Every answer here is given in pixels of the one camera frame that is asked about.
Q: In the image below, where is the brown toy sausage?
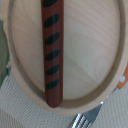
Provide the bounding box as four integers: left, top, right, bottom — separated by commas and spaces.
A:
41, 0, 64, 108

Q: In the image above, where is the fork with orange handle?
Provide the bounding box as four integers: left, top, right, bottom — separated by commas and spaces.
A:
71, 64, 128, 128

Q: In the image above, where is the white woven placemat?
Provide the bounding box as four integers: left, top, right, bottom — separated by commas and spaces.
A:
0, 74, 128, 128

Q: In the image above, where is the round beige plate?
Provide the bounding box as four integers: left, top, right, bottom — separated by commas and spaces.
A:
0, 0, 128, 115

